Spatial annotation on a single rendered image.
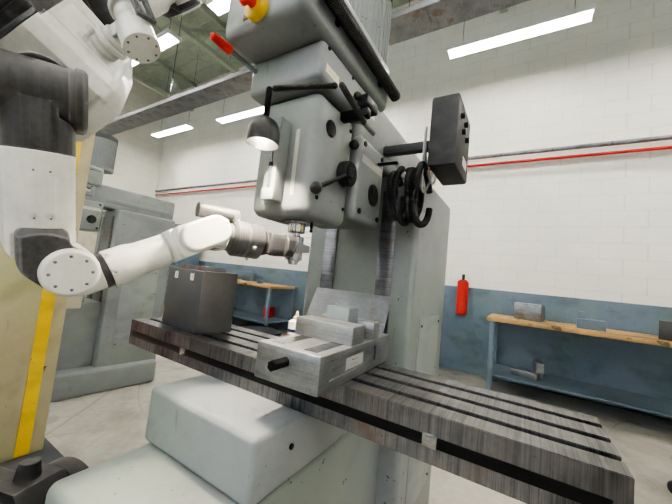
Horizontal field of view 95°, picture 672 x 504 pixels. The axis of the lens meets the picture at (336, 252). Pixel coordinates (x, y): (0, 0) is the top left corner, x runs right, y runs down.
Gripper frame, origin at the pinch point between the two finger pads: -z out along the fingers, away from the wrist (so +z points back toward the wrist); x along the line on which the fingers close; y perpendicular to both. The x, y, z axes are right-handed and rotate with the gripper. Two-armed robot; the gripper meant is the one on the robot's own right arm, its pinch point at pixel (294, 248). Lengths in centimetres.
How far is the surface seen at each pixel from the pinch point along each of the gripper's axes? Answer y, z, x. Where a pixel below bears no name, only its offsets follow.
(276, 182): -14.6, 10.9, -5.8
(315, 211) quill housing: -8.9, 1.9, -10.9
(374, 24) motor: -79, -20, -1
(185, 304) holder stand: 20.0, 18.3, 29.2
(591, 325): 27, -375, 4
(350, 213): -12.1, -13.1, -7.0
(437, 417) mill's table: 28, -4, -45
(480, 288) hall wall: -1, -398, 134
